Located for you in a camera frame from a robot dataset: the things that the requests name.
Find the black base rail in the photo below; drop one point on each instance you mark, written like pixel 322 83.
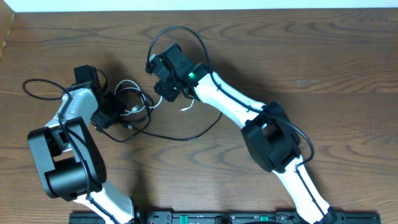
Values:
pixel 277 217

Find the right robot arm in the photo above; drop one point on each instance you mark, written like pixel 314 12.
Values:
pixel 270 137

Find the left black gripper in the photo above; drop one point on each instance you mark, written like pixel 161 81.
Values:
pixel 120 106

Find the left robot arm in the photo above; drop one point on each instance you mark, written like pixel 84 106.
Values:
pixel 67 160

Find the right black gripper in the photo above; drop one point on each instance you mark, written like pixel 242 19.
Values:
pixel 161 88

